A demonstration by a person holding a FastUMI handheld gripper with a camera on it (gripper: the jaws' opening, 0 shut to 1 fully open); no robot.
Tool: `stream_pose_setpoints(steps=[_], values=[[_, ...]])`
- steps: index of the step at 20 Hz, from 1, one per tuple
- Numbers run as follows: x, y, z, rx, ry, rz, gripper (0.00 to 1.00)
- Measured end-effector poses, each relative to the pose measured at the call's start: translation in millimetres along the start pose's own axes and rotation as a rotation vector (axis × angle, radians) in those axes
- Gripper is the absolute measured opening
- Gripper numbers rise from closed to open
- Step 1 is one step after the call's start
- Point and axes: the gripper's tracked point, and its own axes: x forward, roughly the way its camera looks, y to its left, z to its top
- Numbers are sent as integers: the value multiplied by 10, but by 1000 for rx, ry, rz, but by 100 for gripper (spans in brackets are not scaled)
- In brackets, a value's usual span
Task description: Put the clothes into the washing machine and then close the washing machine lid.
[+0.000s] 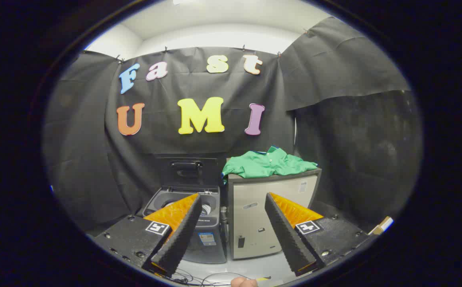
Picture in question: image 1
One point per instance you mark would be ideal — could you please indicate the grey washing machine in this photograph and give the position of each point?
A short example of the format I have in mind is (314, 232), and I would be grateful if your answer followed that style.
(211, 249)

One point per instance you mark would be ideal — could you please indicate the small cardboard box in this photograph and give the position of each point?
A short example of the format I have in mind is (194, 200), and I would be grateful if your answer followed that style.
(382, 226)

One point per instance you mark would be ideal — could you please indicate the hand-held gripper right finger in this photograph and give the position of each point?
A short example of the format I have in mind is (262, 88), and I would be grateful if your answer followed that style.
(284, 231)

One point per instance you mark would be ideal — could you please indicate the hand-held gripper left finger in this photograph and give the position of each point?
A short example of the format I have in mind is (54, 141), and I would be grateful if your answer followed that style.
(183, 231)

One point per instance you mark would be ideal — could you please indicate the green polo shirt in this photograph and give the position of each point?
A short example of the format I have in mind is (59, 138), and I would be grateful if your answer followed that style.
(263, 164)

